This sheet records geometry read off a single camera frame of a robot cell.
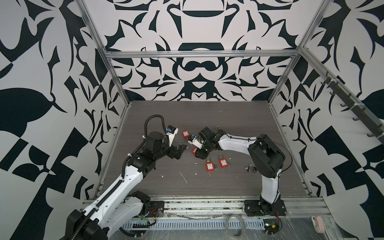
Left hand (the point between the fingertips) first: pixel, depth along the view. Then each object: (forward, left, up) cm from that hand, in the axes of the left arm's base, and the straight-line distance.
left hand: (178, 139), depth 77 cm
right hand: (+2, -11, -18) cm, 21 cm away
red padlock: (-8, -17, -18) cm, 26 cm away
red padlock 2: (+15, -3, -18) cm, 24 cm away
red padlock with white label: (-5, -25, -18) cm, 31 cm away
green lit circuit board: (-36, -43, -20) cm, 60 cm away
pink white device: (-37, -63, -16) cm, 74 cm away
